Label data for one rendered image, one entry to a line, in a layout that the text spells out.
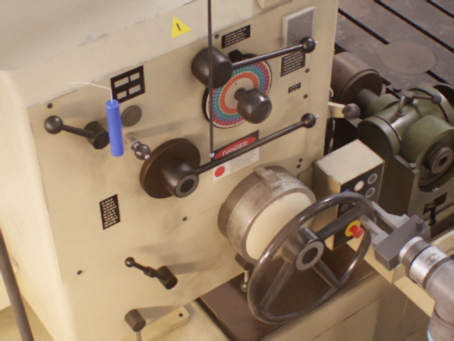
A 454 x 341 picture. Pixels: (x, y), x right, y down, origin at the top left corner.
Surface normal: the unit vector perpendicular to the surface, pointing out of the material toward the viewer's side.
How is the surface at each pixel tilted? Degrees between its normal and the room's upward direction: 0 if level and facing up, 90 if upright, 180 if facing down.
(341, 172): 0
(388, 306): 90
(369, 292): 90
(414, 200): 90
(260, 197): 24
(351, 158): 0
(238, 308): 0
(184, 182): 90
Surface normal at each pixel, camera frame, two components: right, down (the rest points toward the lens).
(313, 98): 0.58, 0.56
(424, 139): -0.43, -0.41
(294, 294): 0.00, -0.73
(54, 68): 0.41, -0.12
